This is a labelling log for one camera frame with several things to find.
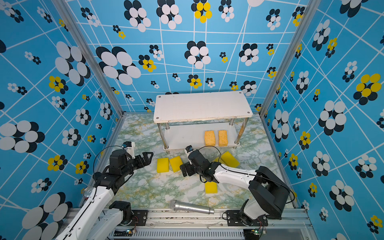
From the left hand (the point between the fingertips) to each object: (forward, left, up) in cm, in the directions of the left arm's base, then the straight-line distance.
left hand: (147, 154), depth 81 cm
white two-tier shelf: (+9, -20, +20) cm, 29 cm away
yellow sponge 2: (+1, -14, -12) cm, 19 cm away
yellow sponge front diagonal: (+5, -41, -15) cm, 44 cm away
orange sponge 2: (+14, -43, -5) cm, 46 cm away
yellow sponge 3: (-13, -35, -13) cm, 40 cm away
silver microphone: (-23, -19, -11) cm, 32 cm away
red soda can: (-18, +27, -4) cm, 33 cm away
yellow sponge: (0, -6, -13) cm, 14 cm away
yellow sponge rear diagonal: (+4, -48, -14) cm, 50 cm away
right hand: (-2, -22, -8) cm, 23 cm away
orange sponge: (+14, -35, -5) cm, 38 cm away
